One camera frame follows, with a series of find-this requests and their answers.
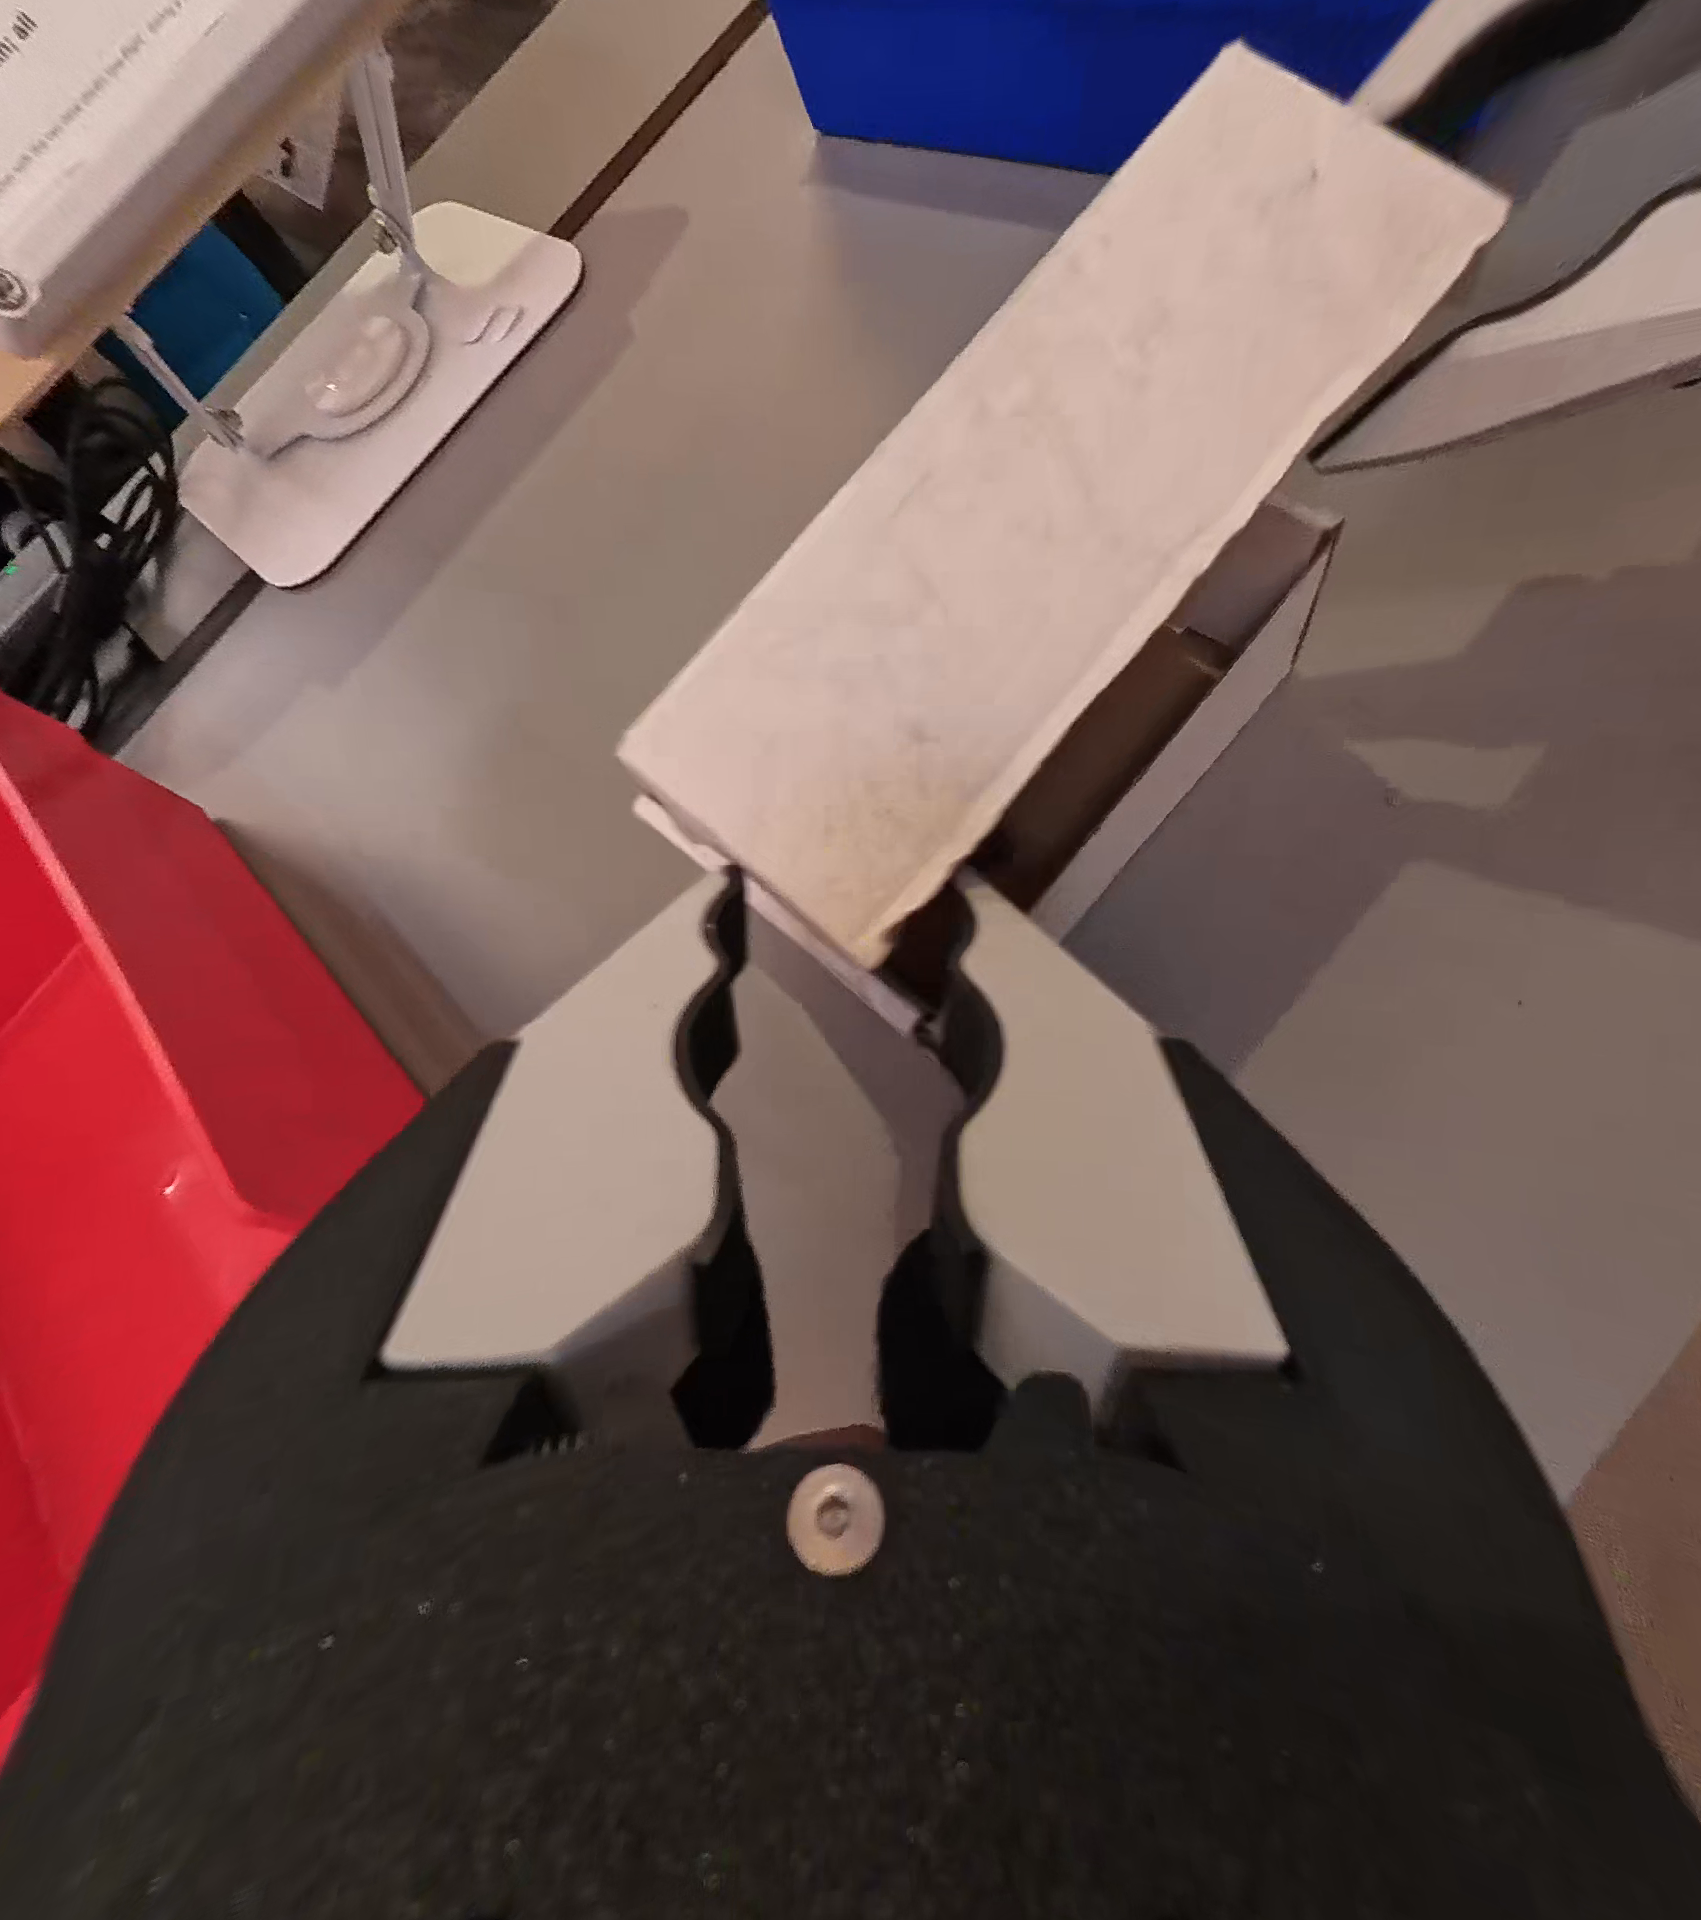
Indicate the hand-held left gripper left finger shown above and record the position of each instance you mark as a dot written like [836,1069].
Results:
[565,1185]

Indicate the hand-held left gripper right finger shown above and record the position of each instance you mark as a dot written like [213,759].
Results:
[1120,1200]

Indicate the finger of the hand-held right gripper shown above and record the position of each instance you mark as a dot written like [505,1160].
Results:
[1689,361]
[1407,61]

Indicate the blue plastic bin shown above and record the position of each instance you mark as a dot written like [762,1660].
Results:
[1017,75]

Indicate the red plastic bin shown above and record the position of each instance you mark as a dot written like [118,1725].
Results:
[71,1124]

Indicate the white cardboard box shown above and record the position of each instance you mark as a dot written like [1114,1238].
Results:
[1030,525]

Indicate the white lamp stand base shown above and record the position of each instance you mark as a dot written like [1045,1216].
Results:
[462,375]

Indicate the blue basket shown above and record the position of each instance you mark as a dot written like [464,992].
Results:
[215,322]

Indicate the printed instruction sheet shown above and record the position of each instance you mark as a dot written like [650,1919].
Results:
[41,105]

